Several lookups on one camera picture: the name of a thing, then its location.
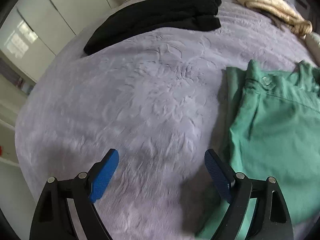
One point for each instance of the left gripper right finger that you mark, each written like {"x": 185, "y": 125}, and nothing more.
{"x": 271, "y": 219}

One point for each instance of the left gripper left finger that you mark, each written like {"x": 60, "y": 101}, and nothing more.
{"x": 52, "y": 217}

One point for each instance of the green work jacket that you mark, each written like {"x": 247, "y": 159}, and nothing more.
{"x": 272, "y": 129}

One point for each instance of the lavender quilted bedspread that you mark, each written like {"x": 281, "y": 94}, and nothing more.
{"x": 159, "y": 99}

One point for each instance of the cream pleated pillow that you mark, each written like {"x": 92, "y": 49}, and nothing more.
{"x": 313, "y": 44}

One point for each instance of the white wardrobe cabinet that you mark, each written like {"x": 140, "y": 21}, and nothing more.
{"x": 35, "y": 31}

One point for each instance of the beige striped cloth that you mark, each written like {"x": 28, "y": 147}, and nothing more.
{"x": 282, "y": 10}

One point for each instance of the black folded garment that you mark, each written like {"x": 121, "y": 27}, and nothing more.
{"x": 149, "y": 15}

